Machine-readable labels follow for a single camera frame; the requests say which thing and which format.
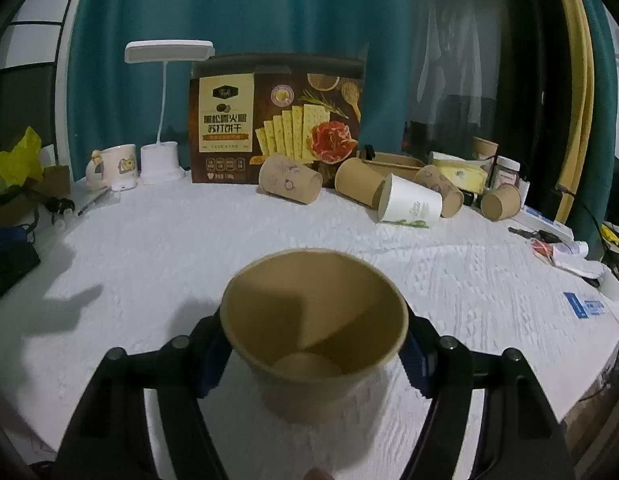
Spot blue white card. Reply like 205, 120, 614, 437
563, 292, 605, 320

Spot white tablecloth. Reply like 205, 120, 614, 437
0, 169, 619, 480

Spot white tube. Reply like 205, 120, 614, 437
551, 240, 589, 258

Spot black keys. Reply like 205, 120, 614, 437
508, 226, 561, 244

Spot person's knee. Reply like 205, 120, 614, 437
303, 467, 334, 480

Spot black object left edge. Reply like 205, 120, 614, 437
0, 226, 40, 298

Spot blue white flat box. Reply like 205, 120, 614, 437
513, 206, 574, 242

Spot small brown paper cup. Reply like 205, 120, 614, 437
481, 183, 522, 221

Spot black pen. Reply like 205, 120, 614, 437
75, 188, 110, 218

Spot teal right curtain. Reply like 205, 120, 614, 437
569, 0, 617, 259

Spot teal curtain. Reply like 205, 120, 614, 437
67, 0, 413, 177
569, 0, 617, 259

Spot lying brown patterned cup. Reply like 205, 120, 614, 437
415, 165, 465, 218

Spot white paper cup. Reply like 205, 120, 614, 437
378, 174, 442, 226

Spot yellow white tissue box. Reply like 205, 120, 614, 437
429, 152, 487, 195

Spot white lid jar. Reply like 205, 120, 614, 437
491, 156, 520, 190

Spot cream cartoon mug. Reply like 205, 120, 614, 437
85, 144, 138, 192

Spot white desk lamp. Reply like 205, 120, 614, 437
124, 39, 215, 185

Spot upright brown paper cup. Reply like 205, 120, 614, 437
472, 136, 498, 172

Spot yellow plastic bag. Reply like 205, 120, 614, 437
0, 127, 44, 186

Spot open cardboard box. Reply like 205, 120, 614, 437
357, 145, 425, 181

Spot plain brown paper cup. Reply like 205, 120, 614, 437
334, 158, 384, 209

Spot printed brown paper cup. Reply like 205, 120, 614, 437
259, 154, 323, 205

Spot yellow curtain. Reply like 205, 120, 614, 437
558, 0, 595, 193

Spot brown cracker box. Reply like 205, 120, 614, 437
189, 53, 365, 186

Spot hanging white clothes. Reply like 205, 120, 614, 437
409, 0, 483, 125

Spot teal left curtain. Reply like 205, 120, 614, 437
67, 0, 413, 177

